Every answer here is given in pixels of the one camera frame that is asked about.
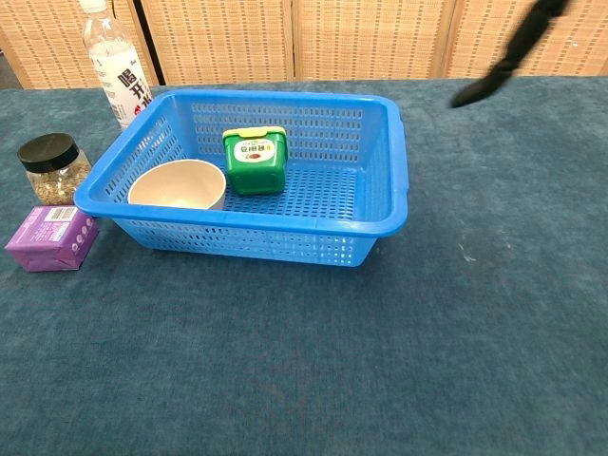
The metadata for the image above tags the purple box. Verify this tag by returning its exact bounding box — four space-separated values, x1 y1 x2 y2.
3 204 100 274

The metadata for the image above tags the beige bowl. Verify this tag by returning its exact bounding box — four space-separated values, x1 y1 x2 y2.
127 159 228 211

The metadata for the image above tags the black-lidded jar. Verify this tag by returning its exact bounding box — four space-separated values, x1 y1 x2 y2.
17 132 93 206

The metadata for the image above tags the green yellow-lidded box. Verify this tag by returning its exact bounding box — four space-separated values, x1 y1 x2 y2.
221 125 289 197

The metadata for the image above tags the bamboo folding screen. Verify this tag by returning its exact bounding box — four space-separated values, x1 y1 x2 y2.
0 0 608 89

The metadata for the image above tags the blue plastic perforated basket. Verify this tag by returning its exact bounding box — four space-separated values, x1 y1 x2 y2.
73 89 409 267

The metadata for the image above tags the clear water bottle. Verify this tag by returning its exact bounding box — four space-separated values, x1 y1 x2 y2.
78 0 154 132

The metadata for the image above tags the dark blue table mat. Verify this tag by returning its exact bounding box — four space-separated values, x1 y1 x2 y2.
0 75 608 456

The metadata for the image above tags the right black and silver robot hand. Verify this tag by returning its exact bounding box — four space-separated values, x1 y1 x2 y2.
449 0 571 109

